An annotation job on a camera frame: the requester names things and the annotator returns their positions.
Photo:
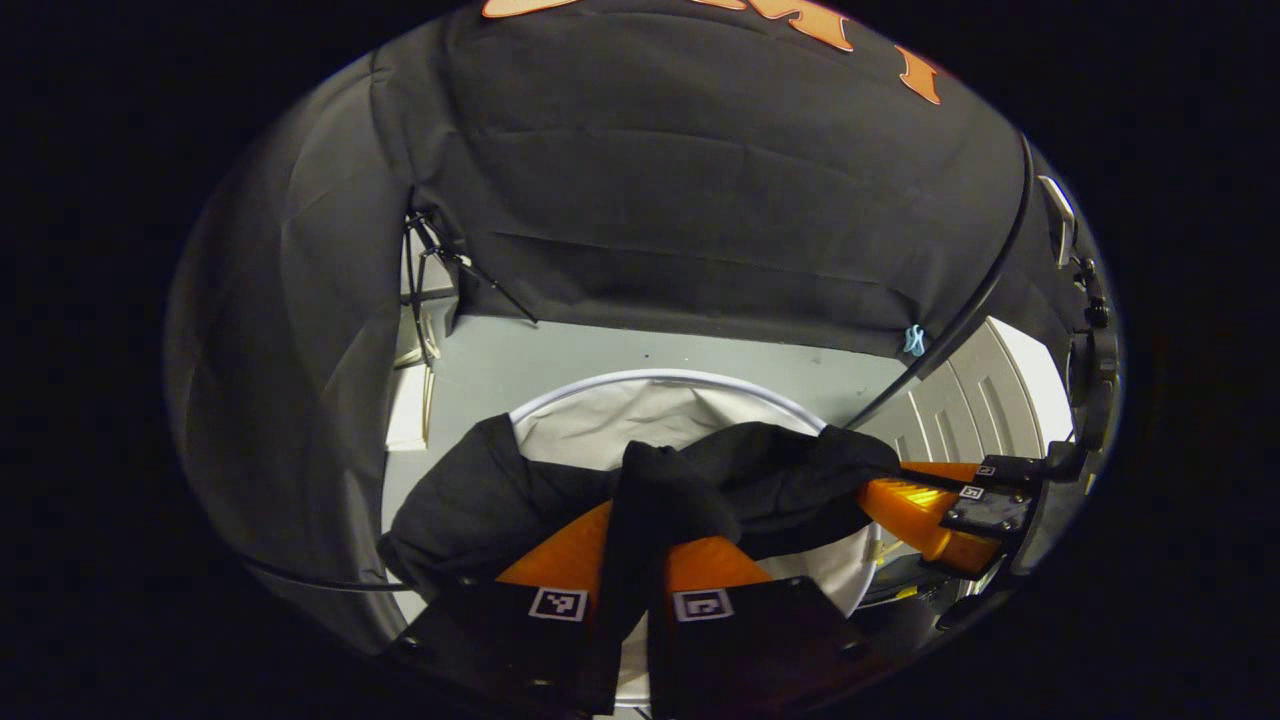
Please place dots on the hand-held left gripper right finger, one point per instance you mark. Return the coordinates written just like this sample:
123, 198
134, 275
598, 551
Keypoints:
760, 650

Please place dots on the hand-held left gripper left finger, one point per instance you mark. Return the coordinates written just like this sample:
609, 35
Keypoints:
480, 640

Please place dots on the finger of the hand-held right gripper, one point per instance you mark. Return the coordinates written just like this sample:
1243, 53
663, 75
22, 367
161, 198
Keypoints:
1010, 472
930, 520

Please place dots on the black knit jacket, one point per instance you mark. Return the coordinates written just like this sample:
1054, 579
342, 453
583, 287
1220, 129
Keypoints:
700, 480

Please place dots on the white laundry hamper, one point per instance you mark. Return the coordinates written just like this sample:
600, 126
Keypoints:
620, 420

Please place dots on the black metal clothes rack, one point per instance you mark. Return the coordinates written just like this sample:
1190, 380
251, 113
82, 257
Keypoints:
985, 290

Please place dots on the white plastic drawer cabinet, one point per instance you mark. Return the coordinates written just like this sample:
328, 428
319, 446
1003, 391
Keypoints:
985, 400

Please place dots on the light blue clip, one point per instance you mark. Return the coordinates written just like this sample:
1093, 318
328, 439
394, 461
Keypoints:
913, 340

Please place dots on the white flat panel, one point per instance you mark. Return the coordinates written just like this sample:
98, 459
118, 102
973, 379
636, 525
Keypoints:
1057, 215

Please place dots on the white box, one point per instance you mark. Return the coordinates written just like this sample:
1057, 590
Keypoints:
408, 410

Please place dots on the black backdrop cloth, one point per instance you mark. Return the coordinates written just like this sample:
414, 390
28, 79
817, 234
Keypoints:
650, 200

